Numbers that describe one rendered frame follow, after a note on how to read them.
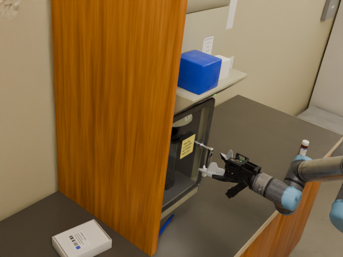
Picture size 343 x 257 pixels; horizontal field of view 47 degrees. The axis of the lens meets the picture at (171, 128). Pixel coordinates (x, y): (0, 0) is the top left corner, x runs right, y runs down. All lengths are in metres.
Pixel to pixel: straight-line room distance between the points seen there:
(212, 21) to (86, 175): 0.69
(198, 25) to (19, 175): 0.83
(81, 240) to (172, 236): 0.32
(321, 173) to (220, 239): 0.44
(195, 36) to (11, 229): 0.91
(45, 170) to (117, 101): 0.53
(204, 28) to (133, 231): 0.71
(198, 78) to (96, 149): 0.44
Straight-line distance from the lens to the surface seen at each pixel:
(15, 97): 1.39
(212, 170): 1.44
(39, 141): 1.53
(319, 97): 4.37
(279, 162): 2.01
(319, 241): 3.13
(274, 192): 1.38
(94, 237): 1.41
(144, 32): 1.06
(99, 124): 1.30
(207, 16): 1.26
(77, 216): 1.54
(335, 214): 1.13
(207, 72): 1.14
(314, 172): 1.39
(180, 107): 1.14
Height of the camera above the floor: 1.98
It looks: 29 degrees down
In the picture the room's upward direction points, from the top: 7 degrees clockwise
